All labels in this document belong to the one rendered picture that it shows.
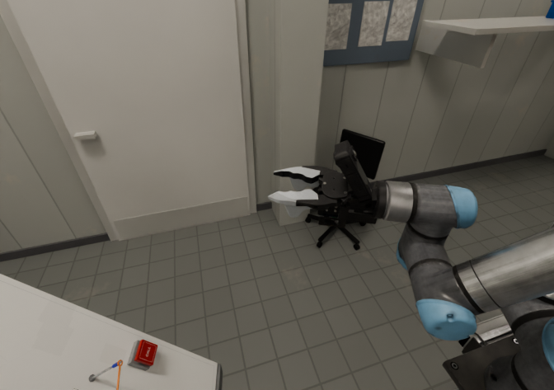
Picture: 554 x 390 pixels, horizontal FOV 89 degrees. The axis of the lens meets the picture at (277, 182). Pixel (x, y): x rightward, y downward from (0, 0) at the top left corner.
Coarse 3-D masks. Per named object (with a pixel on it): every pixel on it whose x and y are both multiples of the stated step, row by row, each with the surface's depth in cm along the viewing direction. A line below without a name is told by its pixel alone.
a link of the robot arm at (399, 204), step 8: (392, 184) 51; (400, 184) 51; (408, 184) 51; (392, 192) 50; (400, 192) 50; (408, 192) 50; (392, 200) 50; (400, 200) 49; (408, 200) 49; (392, 208) 50; (400, 208) 50; (408, 208) 49; (384, 216) 52; (392, 216) 51; (400, 216) 50; (408, 216) 50
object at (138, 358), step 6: (144, 342) 74; (150, 342) 75; (138, 348) 73; (144, 348) 73; (150, 348) 75; (156, 348) 76; (138, 354) 71; (144, 354) 73; (150, 354) 74; (138, 360) 71; (144, 360) 72; (150, 360) 73
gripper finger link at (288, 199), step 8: (280, 192) 52; (288, 192) 52; (296, 192) 52; (304, 192) 52; (312, 192) 52; (272, 200) 52; (280, 200) 51; (288, 200) 51; (288, 208) 53; (296, 208) 53; (304, 208) 53; (296, 216) 55
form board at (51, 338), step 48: (0, 288) 60; (0, 336) 56; (48, 336) 62; (96, 336) 69; (144, 336) 79; (0, 384) 52; (48, 384) 57; (96, 384) 64; (144, 384) 72; (192, 384) 82
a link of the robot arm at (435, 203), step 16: (416, 192) 50; (432, 192) 50; (448, 192) 49; (464, 192) 49; (416, 208) 49; (432, 208) 49; (448, 208) 48; (464, 208) 48; (416, 224) 53; (432, 224) 50; (448, 224) 50; (464, 224) 49
